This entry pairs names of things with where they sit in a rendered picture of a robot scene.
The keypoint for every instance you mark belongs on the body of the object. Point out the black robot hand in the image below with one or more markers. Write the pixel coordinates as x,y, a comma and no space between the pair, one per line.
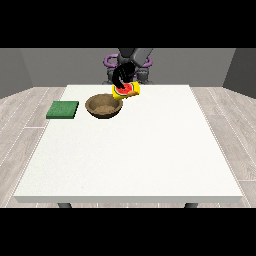
122,72

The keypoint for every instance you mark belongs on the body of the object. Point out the yellow cup with melon print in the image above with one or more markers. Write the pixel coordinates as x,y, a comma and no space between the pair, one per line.
133,92

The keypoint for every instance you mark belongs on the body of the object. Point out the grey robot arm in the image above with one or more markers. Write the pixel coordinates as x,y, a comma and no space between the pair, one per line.
142,55

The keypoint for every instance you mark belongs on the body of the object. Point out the brown wooden bowl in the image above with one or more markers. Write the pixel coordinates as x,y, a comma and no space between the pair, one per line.
104,108

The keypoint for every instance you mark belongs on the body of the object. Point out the green square pad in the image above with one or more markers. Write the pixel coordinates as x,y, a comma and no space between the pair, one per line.
62,110

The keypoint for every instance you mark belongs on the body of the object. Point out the grey robot trunk purple rings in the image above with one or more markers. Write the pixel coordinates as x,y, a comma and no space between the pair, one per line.
109,60

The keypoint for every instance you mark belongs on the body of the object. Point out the dark table leg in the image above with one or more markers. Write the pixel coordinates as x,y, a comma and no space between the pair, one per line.
191,205
64,205

